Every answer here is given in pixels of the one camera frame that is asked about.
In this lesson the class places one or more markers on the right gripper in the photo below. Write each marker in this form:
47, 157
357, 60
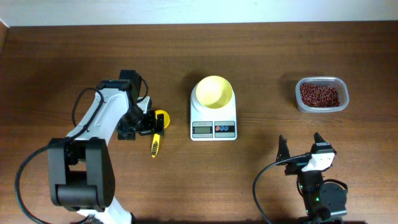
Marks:
298, 167

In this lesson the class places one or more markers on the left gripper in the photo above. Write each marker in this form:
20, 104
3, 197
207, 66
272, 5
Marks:
159, 123

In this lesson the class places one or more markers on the yellow plastic measuring scoop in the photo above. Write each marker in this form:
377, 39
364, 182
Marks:
156, 138

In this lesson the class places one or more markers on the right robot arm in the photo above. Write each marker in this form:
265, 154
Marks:
324, 199

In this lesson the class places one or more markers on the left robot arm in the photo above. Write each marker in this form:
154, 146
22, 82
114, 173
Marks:
81, 176

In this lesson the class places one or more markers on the white digital kitchen scale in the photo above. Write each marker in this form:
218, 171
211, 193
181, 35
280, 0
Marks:
207, 124

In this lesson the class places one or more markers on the pale yellow plastic bowl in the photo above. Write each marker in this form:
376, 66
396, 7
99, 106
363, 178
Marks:
214, 92

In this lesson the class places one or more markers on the red adzuki beans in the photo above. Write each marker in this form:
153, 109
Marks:
319, 96

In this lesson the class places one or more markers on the clear plastic food container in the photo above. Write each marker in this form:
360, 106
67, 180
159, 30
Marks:
334, 82

